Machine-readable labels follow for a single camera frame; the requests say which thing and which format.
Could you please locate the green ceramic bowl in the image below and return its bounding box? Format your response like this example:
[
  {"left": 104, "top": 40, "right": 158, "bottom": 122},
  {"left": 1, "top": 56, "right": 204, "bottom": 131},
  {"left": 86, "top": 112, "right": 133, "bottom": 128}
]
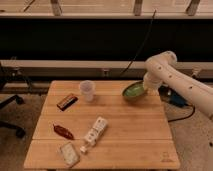
[{"left": 122, "top": 81, "right": 147, "bottom": 102}]

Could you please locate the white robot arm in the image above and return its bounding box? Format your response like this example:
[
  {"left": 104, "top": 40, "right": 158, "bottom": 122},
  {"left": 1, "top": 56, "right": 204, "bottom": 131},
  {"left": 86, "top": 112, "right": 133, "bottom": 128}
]
[{"left": 143, "top": 51, "right": 213, "bottom": 121}]

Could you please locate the blue black floor object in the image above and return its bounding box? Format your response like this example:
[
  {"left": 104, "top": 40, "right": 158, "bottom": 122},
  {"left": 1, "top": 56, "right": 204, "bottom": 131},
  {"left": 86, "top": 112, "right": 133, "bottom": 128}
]
[{"left": 159, "top": 87, "right": 187, "bottom": 108}]

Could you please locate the clear plastic cup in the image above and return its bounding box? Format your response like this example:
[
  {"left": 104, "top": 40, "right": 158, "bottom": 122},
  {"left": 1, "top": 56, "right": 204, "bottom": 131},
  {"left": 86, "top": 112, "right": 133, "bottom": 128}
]
[{"left": 79, "top": 80, "right": 95, "bottom": 102}]

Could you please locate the white tube bottle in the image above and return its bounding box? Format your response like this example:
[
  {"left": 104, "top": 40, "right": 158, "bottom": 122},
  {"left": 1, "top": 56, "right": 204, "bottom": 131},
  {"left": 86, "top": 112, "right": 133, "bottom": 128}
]
[{"left": 80, "top": 117, "right": 108, "bottom": 154}]

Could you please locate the brown chocolate bar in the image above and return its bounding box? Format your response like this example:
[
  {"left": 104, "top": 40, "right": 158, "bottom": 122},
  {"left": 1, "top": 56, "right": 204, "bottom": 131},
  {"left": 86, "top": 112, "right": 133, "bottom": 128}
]
[{"left": 57, "top": 94, "right": 78, "bottom": 111}]

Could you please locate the red snack packet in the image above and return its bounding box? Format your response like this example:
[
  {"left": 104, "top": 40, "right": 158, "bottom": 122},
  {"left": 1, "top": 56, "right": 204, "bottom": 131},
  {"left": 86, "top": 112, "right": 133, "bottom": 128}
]
[{"left": 53, "top": 125, "right": 74, "bottom": 140}]

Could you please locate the clear wrapped snack packet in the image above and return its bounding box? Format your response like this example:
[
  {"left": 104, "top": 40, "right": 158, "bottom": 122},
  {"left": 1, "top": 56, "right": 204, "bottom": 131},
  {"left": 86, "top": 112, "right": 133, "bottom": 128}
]
[{"left": 60, "top": 143, "right": 80, "bottom": 167}]

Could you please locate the black floor cable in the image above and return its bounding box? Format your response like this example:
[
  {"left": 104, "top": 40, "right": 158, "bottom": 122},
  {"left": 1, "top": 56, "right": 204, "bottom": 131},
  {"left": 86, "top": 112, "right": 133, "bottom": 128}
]
[{"left": 167, "top": 105, "right": 196, "bottom": 123}]

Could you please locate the black hanging cable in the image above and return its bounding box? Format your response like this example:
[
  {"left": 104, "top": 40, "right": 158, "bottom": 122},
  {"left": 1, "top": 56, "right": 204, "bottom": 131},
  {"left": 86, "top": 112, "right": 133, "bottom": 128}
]
[{"left": 119, "top": 9, "right": 158, "bottom": 77}]

